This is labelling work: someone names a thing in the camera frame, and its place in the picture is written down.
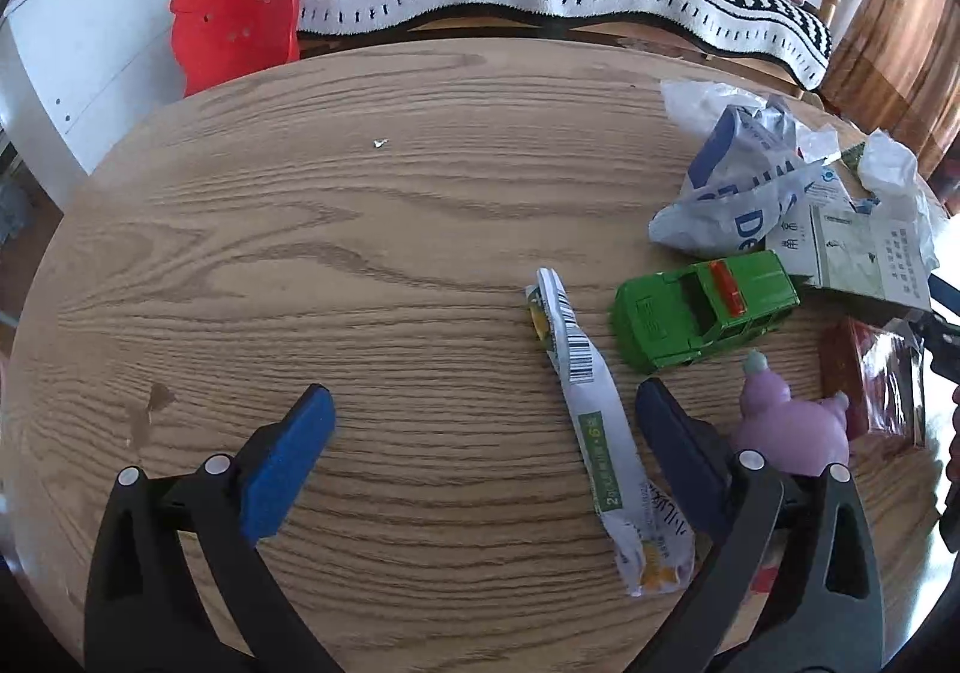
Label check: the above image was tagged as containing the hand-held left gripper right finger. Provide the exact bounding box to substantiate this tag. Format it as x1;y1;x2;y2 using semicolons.
635;377;886;673

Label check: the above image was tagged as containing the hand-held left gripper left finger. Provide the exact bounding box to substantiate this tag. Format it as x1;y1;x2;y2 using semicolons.
84;384;338;673

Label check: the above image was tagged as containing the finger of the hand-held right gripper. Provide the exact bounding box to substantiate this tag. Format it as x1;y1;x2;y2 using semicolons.
915;319;960;383
928;272;960;323

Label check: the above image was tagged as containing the red cardboard box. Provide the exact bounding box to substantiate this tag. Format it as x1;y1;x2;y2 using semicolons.
820;317;931;449

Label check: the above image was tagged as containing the white green carton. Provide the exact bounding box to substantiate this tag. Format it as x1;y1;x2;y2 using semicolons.
765;200;940;311

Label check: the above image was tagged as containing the white green snack wrapper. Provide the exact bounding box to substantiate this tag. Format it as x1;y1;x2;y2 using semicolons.
523;266;697;599

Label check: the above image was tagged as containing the purple pig toy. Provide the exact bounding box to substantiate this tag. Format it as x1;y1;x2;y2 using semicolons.
729;350;852;479

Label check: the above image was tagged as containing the green toy truck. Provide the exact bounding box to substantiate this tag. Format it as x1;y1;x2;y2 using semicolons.
613;249;802;375

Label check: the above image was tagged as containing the white paper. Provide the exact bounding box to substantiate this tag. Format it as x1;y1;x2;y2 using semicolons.
857;130;920;203

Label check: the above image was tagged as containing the small blue white packet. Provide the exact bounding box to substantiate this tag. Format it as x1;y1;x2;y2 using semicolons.
806;161;856;213

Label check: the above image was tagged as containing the blue white plastic bag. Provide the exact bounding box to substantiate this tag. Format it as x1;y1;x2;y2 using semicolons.
649;103;826;260

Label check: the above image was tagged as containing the clear plastic bag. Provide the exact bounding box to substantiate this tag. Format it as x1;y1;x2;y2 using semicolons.
661;79;839;158

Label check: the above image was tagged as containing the red plastic chair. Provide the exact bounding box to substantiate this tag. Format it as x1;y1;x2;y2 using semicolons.
169;0;302;99

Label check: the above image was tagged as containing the white cabinet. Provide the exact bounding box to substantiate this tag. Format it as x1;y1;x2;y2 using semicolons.
0;0;226;178

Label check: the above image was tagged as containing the wooden sofa frame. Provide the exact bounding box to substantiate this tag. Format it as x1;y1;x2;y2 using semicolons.
298;14;826;106

